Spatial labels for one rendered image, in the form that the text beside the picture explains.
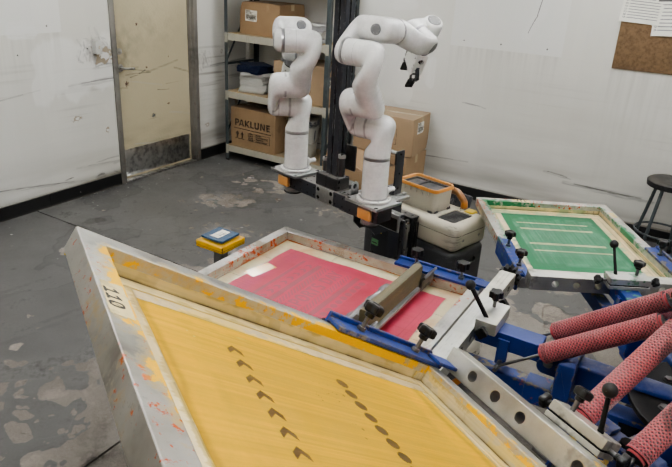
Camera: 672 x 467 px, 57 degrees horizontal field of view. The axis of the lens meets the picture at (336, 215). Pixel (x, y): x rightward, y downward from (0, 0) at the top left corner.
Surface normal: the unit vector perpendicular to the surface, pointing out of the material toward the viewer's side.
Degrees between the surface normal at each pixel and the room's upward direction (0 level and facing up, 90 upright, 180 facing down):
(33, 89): 90
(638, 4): 88
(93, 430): 0
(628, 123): 90
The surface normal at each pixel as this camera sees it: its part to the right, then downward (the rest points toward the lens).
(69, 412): 0.05, -0.93
